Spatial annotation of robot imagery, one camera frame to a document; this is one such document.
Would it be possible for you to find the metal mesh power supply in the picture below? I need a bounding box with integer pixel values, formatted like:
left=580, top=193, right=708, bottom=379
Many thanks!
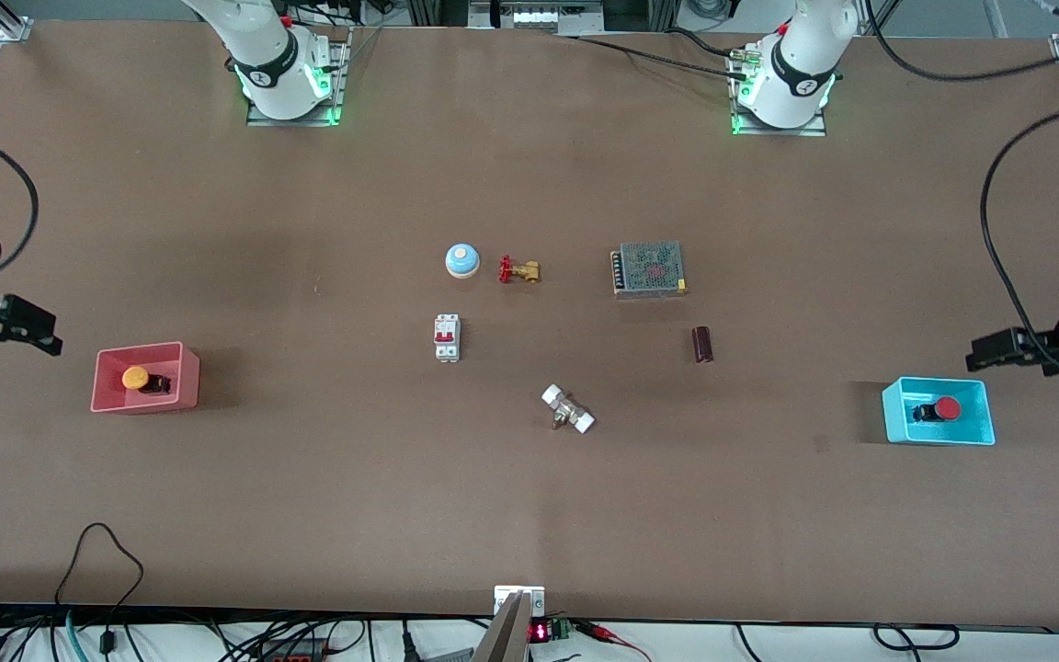
left=609, top=241, right=689, bottom=300

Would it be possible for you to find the pink plastic box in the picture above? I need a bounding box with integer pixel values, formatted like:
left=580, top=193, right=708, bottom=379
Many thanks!
left=91, top=341, right=201, bottom=415

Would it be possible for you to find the black coiled cable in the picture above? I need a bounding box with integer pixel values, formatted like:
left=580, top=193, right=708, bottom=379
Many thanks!
left=873, top=623, right=961, bottom=652

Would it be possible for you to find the white and silver pipe fitting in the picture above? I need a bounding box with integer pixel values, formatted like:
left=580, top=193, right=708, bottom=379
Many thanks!
left=541, top=383, right=596, bottom=435

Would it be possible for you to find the cyan plastic box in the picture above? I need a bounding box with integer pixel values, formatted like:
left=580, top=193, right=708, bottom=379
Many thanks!
left=882, top=376, right=996, bottom=447

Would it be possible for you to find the white power strip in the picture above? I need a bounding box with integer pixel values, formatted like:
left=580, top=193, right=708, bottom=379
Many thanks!
left=504, top=7, right=565, bottom=30

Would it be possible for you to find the red clip lead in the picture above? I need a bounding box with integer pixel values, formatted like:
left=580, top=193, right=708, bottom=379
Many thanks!
left=577, top=622, right=652, bottom=662

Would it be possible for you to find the thin black looped cable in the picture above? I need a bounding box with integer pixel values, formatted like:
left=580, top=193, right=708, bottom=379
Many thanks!
left=53, top=522, right=145, bottom=654

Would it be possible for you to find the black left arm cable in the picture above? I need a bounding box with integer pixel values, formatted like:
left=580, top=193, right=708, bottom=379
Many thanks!
left=863, top=0, right=1059, bottom=369

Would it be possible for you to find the yellow push button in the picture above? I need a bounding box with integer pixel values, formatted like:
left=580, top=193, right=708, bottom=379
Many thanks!
left=121, top=365, right=172, bottom=396

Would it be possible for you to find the black base power cable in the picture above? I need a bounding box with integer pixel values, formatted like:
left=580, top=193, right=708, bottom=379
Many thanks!
left=552, top=28, right=751, bottom=79

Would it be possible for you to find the white metal mount bracket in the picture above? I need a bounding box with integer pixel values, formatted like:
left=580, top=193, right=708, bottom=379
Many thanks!
left=494, top=586, right=546, bottom=619

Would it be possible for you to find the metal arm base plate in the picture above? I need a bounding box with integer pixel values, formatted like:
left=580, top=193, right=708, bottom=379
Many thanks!
left=730, top=46, right=828, bottom=137
left=246, top=28, right=347, bottom=128

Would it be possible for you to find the grey aluminium beam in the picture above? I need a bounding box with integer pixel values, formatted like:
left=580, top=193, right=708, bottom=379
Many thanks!
left=473, top=593, right=532, bottom=662

